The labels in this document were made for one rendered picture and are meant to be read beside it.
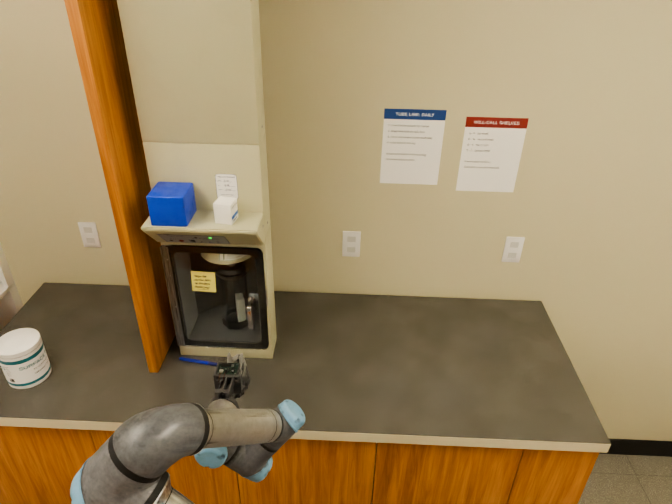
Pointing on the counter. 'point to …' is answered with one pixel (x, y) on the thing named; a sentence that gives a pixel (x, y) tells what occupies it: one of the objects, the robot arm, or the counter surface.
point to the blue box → (171, 204)
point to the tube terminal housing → (202, 182)
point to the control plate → (194, 238)
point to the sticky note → (203, 281)
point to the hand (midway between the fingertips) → (238, 359)
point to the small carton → (225, 210)
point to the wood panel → (123, 164)
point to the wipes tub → (24, 358)
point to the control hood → (238, 234)
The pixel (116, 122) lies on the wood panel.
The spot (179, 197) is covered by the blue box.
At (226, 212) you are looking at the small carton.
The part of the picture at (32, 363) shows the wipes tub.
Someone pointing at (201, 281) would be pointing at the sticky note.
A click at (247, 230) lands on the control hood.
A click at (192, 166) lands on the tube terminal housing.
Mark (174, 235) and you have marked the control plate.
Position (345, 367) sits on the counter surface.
